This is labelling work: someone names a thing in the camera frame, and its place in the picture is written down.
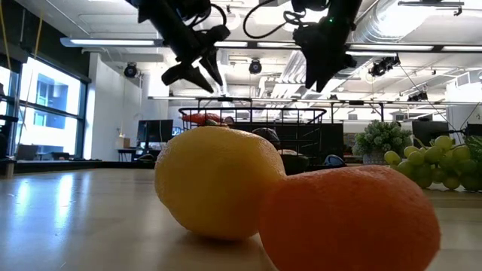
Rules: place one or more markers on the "black partition panel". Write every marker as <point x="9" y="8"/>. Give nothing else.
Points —
<point x="331" y="135"/>

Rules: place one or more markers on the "yellow lemon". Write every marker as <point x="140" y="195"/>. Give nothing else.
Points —
<point x="214" y="180"/>

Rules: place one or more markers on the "green potted plant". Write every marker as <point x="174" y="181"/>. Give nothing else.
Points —
<point x="380" y="139"/>

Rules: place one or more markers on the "black background rig frame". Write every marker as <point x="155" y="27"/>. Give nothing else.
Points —
<point x="357" y="102"/>

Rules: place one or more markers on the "cardboard box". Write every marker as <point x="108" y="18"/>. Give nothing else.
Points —
<point x="121" y="143"/>

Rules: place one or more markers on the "silver ventilation duct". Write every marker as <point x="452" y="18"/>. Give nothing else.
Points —
<point x="380" y="26"/>

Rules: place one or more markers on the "dull green round vegetable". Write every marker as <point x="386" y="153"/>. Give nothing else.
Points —
<point x="295" y="163"/>

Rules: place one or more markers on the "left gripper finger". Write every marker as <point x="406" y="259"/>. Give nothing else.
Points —
<point x="212" y="66"/>
<point x="184" y="73"/>

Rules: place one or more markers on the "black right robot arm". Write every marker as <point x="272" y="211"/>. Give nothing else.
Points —
<point x="327" y="7"/>

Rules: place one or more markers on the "orange carrot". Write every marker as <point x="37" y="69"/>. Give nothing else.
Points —
<point x="199" y="118"/>

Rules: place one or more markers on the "dark rounded chair back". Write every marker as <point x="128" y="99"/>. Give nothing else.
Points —
<point x="334" y="160"/>

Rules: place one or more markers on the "black ceiling spot lamp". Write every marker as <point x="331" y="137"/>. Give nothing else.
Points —
<point x="255" y="67"/>
<point x="382" y="66"/>
<point x="417" y="96"/>
<point x="130" y="70"/>

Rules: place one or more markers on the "long ceiling light strip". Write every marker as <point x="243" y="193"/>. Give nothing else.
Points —
<point x="113" y="42"/>

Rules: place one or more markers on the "black computer monitor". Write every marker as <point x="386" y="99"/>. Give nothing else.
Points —
<point x="474" y="130"/>
<point x="429" y="131"/>
<point x="154" y="131"/>

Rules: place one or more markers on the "orange fruit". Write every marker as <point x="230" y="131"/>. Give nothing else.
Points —
<point x="346" y="222"/>

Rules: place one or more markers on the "green grape bunch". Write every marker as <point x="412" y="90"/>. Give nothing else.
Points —
<point x="437" y="162"/>

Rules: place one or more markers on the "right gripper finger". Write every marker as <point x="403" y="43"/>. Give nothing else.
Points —
<point x="312" y="71"/>
<point x="327" y="71"/>

